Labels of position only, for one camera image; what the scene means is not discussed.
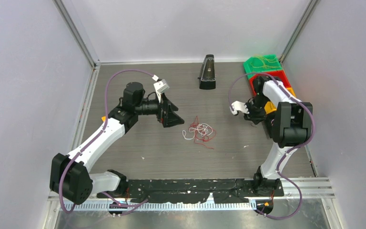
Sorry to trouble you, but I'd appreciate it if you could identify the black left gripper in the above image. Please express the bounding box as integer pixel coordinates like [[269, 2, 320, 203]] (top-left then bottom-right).
[[135, 92, 184, 127]]

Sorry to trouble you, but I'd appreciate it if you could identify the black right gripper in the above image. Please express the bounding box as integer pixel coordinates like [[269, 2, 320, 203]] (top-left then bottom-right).
[[240, 94, 269, 125]]

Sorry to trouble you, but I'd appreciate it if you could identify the white cable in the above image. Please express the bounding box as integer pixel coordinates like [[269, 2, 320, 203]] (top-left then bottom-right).
[[182, 123, 214, 141]]

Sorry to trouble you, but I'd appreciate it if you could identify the red cable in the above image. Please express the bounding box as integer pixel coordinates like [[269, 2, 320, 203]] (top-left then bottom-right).
[[187, 116, 217, 150]]

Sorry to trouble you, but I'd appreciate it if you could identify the yellow cable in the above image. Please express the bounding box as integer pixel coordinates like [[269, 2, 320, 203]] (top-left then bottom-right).
[[252, 54, 282, 70]]

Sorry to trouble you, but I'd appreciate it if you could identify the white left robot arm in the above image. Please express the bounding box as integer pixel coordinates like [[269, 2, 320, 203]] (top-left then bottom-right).
[[49, 80, 184, 205]]

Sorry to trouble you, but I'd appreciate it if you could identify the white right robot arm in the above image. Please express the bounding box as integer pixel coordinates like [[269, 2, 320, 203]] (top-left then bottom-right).
[[244, 73, 315, 196]]

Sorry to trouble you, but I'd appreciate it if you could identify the yellow plastic bin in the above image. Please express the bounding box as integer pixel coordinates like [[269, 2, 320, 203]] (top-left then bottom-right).
[[264, 87, 296, 115]]

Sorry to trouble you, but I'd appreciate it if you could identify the black plastic bin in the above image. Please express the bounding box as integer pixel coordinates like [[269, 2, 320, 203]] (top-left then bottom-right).
[[263, 113, 275, 138]]

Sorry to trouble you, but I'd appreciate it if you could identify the red plastic bin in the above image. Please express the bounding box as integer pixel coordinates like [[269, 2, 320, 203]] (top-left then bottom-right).
[[247, 70, 292, 95]]

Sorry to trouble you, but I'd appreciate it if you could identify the green plastic bin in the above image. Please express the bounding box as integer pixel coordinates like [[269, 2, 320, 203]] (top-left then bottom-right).
[[243, 54, 283, 73]]

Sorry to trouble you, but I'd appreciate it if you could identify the black metronome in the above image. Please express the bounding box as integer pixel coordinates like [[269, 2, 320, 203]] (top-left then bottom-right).
[[198, 54, 216, 90]]

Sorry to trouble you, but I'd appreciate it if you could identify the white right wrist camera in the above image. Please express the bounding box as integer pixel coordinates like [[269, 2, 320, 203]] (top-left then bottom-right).
[[230, 101, 249, 116]]

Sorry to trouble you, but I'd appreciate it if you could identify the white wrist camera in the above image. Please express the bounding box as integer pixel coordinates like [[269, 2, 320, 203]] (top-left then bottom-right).
[[152, 74, 170, 103], [230, 101, 249, 116]]

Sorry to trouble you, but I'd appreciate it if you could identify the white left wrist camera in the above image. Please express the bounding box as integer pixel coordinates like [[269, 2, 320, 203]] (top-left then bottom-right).
[[152, 74, 170, 103]]

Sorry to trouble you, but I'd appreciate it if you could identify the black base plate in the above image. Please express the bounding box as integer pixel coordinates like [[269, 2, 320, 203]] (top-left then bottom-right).
[[107, 178, 284, 204]]

